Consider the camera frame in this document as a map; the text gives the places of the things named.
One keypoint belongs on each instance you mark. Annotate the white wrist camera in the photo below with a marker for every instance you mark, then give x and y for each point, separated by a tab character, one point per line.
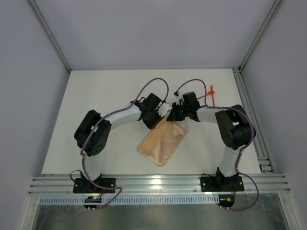
164	109
179	97

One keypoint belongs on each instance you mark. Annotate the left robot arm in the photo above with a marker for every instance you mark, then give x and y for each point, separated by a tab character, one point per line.
93	132

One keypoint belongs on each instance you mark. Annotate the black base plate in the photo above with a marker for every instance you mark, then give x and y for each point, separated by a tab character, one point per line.
83	186
219	183

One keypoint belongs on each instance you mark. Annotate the orange plastic fork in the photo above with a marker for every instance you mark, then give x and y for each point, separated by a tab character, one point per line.
206	95

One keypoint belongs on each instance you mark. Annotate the frame post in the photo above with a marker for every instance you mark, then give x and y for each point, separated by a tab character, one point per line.
274	9
48	32

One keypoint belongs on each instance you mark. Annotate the orange plastic knife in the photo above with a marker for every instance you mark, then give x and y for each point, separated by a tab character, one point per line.
213	100

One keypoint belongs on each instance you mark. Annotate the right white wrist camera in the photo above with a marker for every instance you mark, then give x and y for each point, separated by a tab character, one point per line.
179	97

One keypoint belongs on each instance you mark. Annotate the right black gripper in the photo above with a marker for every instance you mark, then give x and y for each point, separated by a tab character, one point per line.
175	115

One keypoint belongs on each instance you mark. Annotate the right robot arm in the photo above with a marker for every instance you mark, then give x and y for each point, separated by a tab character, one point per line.
236	131

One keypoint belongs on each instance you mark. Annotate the right side aluminium rail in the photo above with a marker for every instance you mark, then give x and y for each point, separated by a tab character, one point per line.
258	142

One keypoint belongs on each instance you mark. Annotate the perforated cable tray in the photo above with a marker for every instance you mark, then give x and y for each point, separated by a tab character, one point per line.
129	200

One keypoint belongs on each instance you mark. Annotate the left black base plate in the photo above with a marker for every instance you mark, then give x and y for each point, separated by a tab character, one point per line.
83	186

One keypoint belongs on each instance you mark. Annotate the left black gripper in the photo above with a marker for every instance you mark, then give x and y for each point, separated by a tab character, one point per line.
153	120

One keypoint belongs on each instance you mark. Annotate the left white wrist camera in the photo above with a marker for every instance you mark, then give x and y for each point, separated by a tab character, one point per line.
164	109

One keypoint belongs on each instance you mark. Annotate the peach cloth napkin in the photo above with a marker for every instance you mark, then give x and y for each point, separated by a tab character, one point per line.
162	142

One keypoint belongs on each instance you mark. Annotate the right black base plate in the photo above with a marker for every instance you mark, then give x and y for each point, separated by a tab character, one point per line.
219	183

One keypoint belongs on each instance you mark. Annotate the right frame post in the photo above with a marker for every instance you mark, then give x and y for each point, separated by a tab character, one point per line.
274	9

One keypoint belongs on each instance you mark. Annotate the aluminium front rail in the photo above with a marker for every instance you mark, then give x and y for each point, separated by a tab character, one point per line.
152	184

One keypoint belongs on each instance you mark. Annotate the aluminium rail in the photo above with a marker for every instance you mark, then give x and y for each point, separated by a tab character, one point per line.
258	142
152	184

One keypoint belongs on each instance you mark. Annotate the left frame post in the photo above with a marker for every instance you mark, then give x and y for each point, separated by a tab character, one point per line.
48	32

